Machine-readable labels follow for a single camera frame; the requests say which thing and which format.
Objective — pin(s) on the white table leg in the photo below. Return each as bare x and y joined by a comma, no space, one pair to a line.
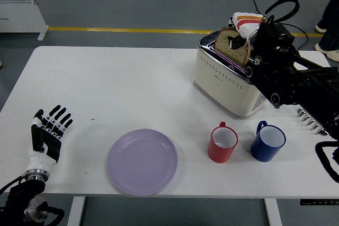
76,211
273,212

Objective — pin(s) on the white panel heater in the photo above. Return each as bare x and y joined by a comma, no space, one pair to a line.
18,11

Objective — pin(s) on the cream and chrome toaster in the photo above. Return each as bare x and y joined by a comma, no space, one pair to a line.
225,88

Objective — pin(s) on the black table control panel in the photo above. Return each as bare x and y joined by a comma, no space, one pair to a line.
315,202

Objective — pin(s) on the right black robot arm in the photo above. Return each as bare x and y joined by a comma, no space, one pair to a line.
278,77

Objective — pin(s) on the brown bread slice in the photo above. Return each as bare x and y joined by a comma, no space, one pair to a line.
222,43

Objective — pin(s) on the blue enamel mug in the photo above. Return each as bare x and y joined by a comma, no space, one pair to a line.
260,152

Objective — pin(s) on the yellow floor tape line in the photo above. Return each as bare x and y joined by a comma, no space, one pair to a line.
132,30

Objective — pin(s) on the purple plate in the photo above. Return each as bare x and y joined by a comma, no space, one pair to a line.
143,162

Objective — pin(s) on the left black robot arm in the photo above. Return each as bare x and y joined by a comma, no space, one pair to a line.
23,191

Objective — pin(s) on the person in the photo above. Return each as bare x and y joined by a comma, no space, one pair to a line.
329,25

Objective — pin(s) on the red enamel mug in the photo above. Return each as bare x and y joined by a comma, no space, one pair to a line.
219,154

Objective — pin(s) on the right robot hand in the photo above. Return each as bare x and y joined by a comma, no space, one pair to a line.
247,25

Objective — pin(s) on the metal toast rack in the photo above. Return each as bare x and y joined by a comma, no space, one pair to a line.
307,120

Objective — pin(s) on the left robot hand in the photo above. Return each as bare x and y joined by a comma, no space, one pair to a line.
50,146

